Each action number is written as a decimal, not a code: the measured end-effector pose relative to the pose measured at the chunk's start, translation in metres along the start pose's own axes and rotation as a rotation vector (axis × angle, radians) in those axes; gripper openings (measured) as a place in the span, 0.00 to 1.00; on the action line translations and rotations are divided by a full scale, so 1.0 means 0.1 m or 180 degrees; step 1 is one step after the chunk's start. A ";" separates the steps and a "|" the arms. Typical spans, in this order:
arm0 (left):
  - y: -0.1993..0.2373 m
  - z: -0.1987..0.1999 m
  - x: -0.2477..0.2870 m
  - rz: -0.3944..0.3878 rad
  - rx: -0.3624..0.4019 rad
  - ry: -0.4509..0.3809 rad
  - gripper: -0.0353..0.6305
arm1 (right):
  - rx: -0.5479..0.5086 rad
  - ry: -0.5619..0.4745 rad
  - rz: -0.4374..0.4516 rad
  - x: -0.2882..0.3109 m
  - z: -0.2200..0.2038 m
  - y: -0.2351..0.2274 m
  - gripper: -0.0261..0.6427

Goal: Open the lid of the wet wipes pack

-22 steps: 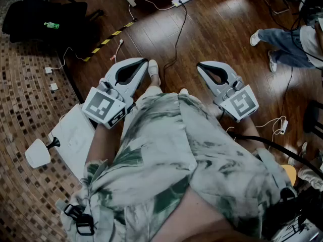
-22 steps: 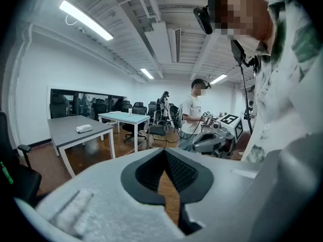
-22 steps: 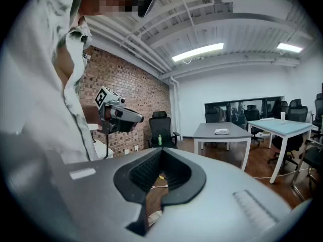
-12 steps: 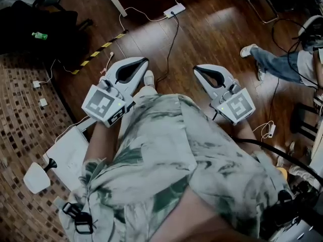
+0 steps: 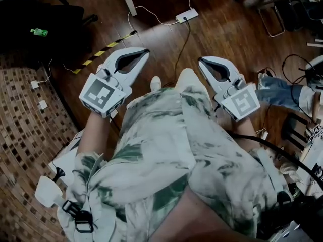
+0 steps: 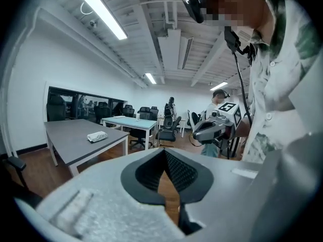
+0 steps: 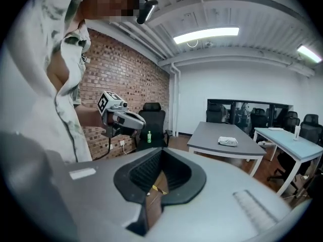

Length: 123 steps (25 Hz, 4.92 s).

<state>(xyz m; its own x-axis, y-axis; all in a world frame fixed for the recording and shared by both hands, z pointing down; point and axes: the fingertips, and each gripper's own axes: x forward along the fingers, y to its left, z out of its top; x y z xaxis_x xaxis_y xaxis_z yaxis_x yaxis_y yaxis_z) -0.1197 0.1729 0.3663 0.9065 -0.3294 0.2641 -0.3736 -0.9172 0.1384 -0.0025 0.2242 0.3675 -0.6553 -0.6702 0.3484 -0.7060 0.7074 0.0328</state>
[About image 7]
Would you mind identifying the long ceiling light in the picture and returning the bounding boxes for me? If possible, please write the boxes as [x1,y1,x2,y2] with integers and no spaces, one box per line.
[296,44,323,64]
[173,26,240,45]

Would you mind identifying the dark glass partition window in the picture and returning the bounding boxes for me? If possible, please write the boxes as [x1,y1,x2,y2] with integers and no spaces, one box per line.
[206,98,295,137]

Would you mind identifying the person's head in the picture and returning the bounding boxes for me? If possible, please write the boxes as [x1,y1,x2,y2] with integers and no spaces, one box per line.
[75,0,142,24]

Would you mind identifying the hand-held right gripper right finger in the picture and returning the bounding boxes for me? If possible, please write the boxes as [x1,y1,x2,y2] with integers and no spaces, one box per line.
[141,147,313,242]

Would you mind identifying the person's white patterned shirt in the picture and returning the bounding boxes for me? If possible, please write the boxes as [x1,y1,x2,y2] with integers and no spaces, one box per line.
[0,0,93,164]

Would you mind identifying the grey office table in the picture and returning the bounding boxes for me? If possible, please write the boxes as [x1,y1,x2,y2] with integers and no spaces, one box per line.
[187,121,267,177]

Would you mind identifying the light blue office table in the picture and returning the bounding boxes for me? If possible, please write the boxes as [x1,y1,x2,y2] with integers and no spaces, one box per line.
[252,127,323,197]

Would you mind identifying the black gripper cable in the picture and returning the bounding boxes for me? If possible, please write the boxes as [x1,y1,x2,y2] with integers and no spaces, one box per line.
[102,134,112,158]

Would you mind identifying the person's left forearm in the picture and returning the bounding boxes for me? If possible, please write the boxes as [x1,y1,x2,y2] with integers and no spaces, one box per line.
[74,104,104,129]

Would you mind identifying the black head-worn camera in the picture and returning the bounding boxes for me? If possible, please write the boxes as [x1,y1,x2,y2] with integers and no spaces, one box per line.
[136,0,159,25]

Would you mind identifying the white wall pipes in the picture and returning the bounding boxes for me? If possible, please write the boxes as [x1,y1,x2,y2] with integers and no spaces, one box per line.
[169,62,182,137]

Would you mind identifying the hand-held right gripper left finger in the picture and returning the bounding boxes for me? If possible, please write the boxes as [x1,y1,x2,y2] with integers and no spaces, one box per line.
[0,131,164,242]

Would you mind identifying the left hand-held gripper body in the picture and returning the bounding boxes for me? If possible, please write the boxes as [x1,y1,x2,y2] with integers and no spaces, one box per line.
[97,90,147,139]

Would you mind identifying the white soft tissue pack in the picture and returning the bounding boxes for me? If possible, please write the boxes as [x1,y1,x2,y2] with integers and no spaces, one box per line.
[218,136,238,147]

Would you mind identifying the black high-back office chair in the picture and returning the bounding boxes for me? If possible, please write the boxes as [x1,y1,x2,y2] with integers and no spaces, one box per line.
[136,102,174,152]

